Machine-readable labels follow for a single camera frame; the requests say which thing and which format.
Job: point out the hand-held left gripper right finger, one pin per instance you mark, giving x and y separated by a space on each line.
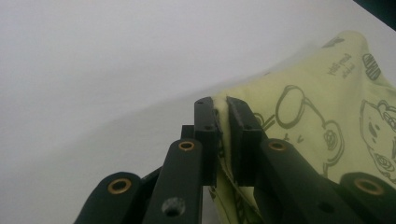
246 149

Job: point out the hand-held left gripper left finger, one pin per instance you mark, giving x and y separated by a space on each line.
208 140

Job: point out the green printed baby romper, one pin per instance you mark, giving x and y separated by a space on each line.
311 93

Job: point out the white table mat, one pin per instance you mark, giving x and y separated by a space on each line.
93 77

